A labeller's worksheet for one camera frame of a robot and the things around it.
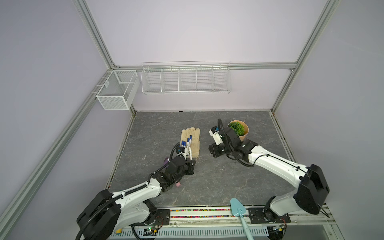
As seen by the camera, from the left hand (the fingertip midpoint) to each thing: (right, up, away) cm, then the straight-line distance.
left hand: (195, 163), depth 83 cm
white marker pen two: (-7, +9, +17) cm, 21 cm away
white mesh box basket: (-53, +46, +20) cm, 73 cm away
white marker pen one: (-9, +8, +16) cm, 20 cm away
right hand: (+8, +8, -1) cm, 12 cm away
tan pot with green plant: (+29, +20, +14) cm, 38 cm away
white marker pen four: (-4, +11, +19) cm, 23 cm away
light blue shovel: (+22, -21, -9) cm, 31 cm away
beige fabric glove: (-1, +16, +23) cm, 28 cm away
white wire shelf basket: (-6, +53, +16) cm, 56 cm away
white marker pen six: (-2, +6, -2) cm, 7 cm away
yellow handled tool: (-35, -28, -14) cm, 47 cm away
